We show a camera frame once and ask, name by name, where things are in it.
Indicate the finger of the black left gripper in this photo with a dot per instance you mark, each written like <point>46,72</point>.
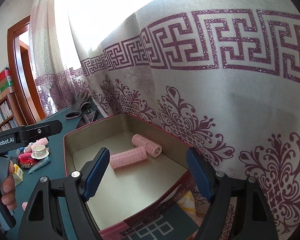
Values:
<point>35,132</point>

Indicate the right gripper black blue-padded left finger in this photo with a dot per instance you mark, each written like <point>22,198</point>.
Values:
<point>42,218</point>

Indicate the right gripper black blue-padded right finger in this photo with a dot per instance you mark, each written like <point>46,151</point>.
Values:
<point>252,219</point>

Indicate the red snack packet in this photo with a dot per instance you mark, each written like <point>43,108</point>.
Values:
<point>26,161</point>

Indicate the grey-blue tube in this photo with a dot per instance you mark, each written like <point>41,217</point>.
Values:
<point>39,165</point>

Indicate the yellow white medicine box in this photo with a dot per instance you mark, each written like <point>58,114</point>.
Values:
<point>18,175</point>

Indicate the pink hair roller front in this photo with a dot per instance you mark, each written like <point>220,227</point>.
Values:
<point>127,158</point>

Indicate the person's left hand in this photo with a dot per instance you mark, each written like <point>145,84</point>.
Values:
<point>8,198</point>

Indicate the pink hair roller small left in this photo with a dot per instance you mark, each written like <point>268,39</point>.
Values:
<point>43,141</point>

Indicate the wooden bookshelf with books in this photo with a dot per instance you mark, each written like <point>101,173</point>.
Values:
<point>10,113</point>

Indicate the stacked coloured boxes on shelf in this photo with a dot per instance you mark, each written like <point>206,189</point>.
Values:
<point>6,83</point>

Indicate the black smartphone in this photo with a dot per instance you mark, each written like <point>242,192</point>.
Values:
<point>87,118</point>

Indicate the grey glove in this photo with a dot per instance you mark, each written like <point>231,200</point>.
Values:
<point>78,102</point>

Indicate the red biscuit tin box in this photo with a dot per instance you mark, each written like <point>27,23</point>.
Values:
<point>131,197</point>

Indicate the patterned purple white curtain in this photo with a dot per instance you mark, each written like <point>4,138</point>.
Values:
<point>221,75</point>

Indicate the wooden door frame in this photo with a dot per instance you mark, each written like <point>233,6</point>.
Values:
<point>18,53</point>

